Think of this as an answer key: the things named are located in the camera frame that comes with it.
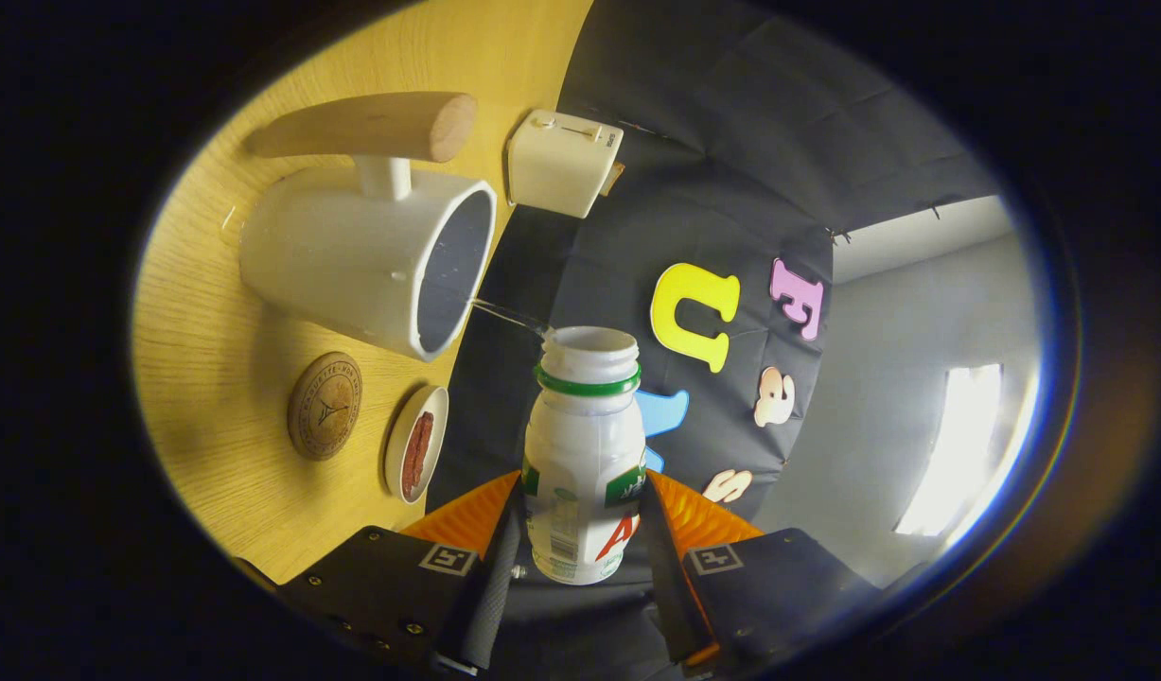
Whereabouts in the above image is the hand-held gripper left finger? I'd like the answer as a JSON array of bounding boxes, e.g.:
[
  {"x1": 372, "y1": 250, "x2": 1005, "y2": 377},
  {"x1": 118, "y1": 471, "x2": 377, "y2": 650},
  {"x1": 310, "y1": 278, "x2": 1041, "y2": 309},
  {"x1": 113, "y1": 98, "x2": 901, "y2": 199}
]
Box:
[{"x1": 235, "y1": 470, "x2": 526, "y2": 677}]

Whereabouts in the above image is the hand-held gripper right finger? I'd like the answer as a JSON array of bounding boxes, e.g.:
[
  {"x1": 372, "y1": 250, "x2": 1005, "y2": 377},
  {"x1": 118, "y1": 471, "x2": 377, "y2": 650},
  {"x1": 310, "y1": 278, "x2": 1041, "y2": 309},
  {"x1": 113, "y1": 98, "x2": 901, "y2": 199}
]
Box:
[{"x1": 640, "y1": 468, "x2": 931, "y2": 677}]

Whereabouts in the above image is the white juice bottle green label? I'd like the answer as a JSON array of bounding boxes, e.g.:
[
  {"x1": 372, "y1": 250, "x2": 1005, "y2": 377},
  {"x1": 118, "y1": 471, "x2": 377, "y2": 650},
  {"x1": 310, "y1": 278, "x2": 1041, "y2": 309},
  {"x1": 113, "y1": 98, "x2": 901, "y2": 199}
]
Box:
[{"x1": 523, "y1": 326, "x2": 648, "y2": 585}]

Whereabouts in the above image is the round wooden coaster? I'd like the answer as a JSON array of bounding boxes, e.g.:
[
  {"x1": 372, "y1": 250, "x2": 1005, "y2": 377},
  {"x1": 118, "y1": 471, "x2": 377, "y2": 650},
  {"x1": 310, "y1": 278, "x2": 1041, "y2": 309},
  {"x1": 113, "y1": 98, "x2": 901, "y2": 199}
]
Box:
[{"x1": 288, "y1": 352, "x2": 363, "y2": 462}]

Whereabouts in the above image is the clear juice stream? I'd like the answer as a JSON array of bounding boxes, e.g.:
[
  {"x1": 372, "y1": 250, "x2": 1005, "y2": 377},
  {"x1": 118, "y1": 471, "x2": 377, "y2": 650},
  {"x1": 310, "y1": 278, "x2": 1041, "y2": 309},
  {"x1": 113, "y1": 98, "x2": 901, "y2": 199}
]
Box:
[{"x1": 471, "y1": 298, "x2": 553, "y2": 337}]

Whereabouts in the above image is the white cup wooden handle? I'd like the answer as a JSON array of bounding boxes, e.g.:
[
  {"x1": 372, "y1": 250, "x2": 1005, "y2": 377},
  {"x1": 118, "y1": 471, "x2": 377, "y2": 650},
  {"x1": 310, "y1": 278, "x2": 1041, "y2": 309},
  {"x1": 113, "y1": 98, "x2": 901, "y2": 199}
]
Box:
[{"x1": 238, "y1": 91, "x2": 498, "y2": 363}]

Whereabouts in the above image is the reddish brown meat patty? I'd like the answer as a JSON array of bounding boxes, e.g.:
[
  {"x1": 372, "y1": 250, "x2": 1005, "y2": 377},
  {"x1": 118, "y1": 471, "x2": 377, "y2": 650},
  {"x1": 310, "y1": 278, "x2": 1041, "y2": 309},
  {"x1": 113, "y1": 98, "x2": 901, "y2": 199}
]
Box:
[{"x1": 401, "y1": 410, "x2": 435, "y2": 499}]

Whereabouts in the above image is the white round plate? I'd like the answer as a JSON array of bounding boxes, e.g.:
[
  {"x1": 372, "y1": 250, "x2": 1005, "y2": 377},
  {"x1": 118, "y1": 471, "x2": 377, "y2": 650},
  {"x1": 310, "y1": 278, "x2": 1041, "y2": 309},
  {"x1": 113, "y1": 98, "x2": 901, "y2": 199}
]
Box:
[{"x1": 384, "y1": 385, "x2": 450, "y2": 504}]

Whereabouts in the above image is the bright ceiling light panel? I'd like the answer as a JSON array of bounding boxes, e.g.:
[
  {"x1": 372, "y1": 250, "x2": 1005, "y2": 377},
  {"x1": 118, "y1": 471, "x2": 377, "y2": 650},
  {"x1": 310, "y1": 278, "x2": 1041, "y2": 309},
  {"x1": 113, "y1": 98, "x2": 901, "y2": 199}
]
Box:
[{"x1": 894, "y1": 364, "x2": 1040, "y2": 540}]

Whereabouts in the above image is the wooden table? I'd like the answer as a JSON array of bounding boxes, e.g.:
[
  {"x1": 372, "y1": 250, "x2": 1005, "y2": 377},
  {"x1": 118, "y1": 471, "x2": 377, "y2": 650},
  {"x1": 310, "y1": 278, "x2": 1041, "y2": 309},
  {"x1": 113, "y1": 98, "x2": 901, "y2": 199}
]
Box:
[{"x1": 131, "y1": 0, "x2": 595, "y2": 585}]

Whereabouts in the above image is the cream toaster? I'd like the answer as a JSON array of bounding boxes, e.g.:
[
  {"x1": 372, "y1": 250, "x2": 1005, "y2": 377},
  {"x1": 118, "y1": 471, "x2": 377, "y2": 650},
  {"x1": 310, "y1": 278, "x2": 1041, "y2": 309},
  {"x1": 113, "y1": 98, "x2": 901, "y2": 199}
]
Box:
[{"x1": 506, "y1": 109, "x2": 625, "y2": 219}]

